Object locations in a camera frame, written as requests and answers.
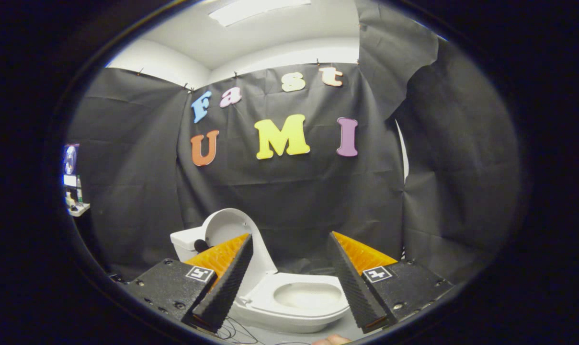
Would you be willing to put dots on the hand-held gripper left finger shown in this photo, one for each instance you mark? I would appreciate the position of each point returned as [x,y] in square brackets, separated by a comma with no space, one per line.
[229,287]

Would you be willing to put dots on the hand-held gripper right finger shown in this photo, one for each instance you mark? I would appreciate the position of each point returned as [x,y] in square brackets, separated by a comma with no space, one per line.
[354,287]

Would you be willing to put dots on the white toilet lid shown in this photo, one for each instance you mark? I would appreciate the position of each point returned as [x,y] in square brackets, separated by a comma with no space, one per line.
[227,223]

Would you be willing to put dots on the white toilet tank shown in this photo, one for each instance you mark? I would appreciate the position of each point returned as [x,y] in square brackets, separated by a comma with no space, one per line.
[181,239]

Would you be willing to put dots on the black backdrop cloth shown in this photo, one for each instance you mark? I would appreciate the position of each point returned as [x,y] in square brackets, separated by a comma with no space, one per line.
[294,201]

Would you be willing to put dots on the green bottle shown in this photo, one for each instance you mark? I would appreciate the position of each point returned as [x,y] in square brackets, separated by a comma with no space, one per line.
[79,189]

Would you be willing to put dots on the white wall shelf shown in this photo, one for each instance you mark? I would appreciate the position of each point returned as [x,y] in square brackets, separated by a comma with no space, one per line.
[80,209]

